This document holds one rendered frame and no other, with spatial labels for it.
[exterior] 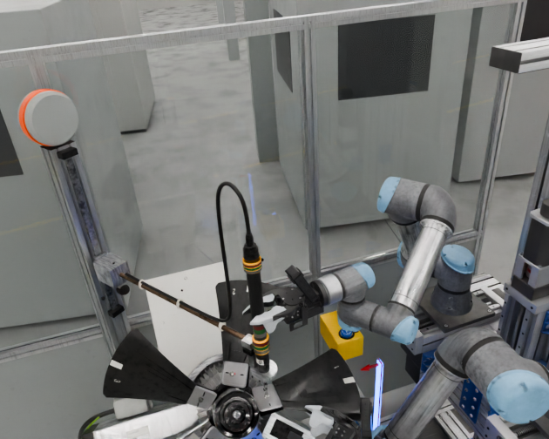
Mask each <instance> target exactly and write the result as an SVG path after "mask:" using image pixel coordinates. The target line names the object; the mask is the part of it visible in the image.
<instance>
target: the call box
mask: <svg viewBox="0 0 549 439"><path fill-rule="evenodd" d="M320 329H321V335H322V337H323V339H324V340H325V341H326V343H327V345H328V346H329V349H331V348H333V349H336V350H337V351H338V352H339V354H340V355H341V356H342V358H343V359H344V360H348V359H351V358H354V357H357V356H359V355H363V335H362V334H361V332H360V331H359V332H357V333H354V332H353V331H352V336H351V337H349V338H345V337H342V336H341V330H342V328H341V327H340V326H339V324H338V320H337V312H336V311H334V312H331V313H327V314H322V315H320Z"/></svg>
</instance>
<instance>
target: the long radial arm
mask: <svg viewBox="0 0 549 439"><path fill-rule="evenodd" d="M196 409H197V408H196V407H194V406H192V405H189V404H188V403H187V404H186V405H184V404H178V403H173V402H167V403H163V404H160V405H158V406H154V407H153V409H151V410H150V411H148V412H145V413H142V414H138V415H134V416H130V417H127V418H125V419H122V420H117V418H114V419H111V420H108V421H105V422H100V423H99V425H98V426H97V427H96V428H95V429H94V431H93V434H94V439H163V438H166V437H169V436H174V435H177V434H179V433H182V432H185V431H188V430H190V429H192V428H194V427H195V426H197V425H199V424H200V423H201V421H200V420H198V418H199V415H196V414H198V410H196Z"/></svg>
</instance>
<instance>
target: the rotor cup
mask: <svg viewBox="0 0 549 439"><path fill-rule="evenodd" d="M237 388H238V389H239V390H237ZM213 391H216V392H218V394H217V396H216V397H215V399H214V401H213V403H212V405H211V407H210V408H209V410H206V412H207V418H208V421H209V422H210V423H211V425H213V426H214V427H215V428H217V430H218V431H219V432H220V433H221V434H222V435H223V436H225V437H227V438H230V439H241V438H243V437H245V436H248V435H249V434H250V433H251V432H252V431H253V430H254V429H255V427H256V425H257V423H258V421H259V415H260V411H259V406H258V404H257V401H256V400H255V399H254V397H253V394H252V389H251V388H250V387H249V386H248V388H239V387H234V386H228V385H224V384H223V383H222V382H221V383H219V384H218V385H216V386H215V387H214V388H213ZM214 404H215V407H214ZM235 410H239V411H240V412H241V417H240V418H239V419H234V417H233V412H234V411H235Z"/></svg>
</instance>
